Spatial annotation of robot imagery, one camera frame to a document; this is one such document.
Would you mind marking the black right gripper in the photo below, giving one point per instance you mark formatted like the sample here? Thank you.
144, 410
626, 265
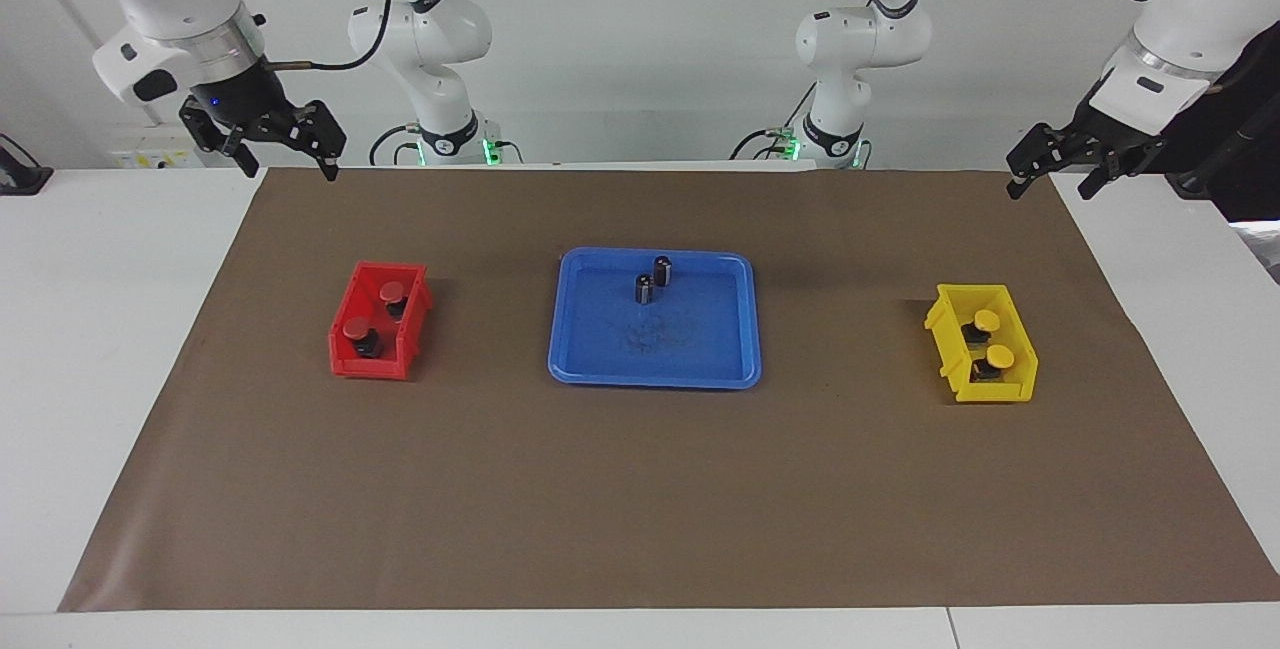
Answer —
245, 94

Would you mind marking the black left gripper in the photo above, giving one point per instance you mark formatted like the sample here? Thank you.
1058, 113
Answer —
1110, 124

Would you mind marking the yellow push button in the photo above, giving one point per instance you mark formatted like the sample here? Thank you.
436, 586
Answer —
987, 320
1000, 358

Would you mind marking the red push button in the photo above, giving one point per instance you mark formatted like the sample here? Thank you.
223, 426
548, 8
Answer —
357, 328
393, 290

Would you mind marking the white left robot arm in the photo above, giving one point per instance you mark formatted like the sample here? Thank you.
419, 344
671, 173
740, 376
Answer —
860, 39

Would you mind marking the blue plastic tray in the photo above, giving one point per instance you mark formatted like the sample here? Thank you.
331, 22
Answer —
690, 339

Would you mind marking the black stand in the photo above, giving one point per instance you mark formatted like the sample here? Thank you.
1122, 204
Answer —
1245, 129

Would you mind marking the grey striped object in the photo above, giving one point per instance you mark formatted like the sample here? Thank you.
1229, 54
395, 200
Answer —
1262, 249

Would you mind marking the red plastic bin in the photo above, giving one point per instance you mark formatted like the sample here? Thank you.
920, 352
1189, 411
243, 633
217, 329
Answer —
345, 361

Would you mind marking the yellow plastic bin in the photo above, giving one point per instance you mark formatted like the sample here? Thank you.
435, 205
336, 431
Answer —
1000, 391

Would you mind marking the black clamp device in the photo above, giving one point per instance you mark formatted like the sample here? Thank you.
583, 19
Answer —
18, 174

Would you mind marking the black cylindrical capacitor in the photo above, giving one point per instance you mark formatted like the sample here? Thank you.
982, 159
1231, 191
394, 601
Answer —
645, 290
663, 271

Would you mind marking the brown paper table mat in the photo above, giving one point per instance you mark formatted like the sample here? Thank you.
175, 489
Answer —
640, 489

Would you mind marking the white wall socket box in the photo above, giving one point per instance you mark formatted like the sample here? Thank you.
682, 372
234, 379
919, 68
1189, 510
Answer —
150, 154

